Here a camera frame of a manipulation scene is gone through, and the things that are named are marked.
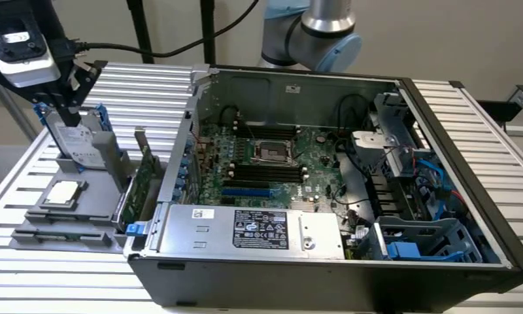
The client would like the black internal cable loop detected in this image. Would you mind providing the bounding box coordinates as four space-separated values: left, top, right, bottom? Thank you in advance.
335 94 370 132
218 104 240 128

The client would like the red wire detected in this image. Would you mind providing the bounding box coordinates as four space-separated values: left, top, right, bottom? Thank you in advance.
411 156 465 201

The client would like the black open PC case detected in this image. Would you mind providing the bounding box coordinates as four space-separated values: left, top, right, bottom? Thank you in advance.
125 63 523 310

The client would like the metal drive cage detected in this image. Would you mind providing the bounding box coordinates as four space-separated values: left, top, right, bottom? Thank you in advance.
371 92 432 179

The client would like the blue data wire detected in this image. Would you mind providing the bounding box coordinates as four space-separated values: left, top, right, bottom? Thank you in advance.
411 156 459 212

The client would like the silver CPU chip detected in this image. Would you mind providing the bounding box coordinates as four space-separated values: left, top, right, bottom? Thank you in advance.
41 180 89 211

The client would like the black stand pole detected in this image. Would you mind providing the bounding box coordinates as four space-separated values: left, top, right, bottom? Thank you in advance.
126 0 155 64
198 0 218 65

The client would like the grey disk bay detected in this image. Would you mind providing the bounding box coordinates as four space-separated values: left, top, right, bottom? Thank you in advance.
371 215 484 264

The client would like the black RAM slot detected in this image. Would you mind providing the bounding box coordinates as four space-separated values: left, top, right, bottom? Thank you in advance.
228 172 308 179
232 163 307 169
231 167 307 174
228 177 310 184

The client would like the blue expansion slot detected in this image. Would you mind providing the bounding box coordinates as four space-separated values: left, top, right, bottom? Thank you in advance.
220 187 274 199

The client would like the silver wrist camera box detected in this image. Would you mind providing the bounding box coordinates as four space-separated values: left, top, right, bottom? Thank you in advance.
0 12 62 88

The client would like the hard disk with blue carrier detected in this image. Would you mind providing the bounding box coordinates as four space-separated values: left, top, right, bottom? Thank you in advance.
33 103 114 171

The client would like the silver power supply unit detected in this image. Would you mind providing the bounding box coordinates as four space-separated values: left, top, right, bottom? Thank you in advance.
158 204 347 261

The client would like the metal CPU socket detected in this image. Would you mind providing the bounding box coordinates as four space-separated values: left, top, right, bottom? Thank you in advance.
251 138 296 165

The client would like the green graphics card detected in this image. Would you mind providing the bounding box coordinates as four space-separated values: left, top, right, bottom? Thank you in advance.
111 126 162 234

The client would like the blue plastic bay clip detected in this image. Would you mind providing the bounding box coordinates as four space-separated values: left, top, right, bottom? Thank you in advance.
384 241 423 262

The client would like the black camera cable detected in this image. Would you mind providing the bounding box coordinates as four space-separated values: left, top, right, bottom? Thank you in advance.
71 0 259 59

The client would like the green motherboard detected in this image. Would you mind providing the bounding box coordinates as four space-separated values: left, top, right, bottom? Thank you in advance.
194 125 375 225

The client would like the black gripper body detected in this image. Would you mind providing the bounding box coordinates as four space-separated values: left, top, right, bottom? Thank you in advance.
0 0 85 111

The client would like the grey parts rack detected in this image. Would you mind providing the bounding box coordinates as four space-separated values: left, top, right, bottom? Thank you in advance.
9 130 167 251

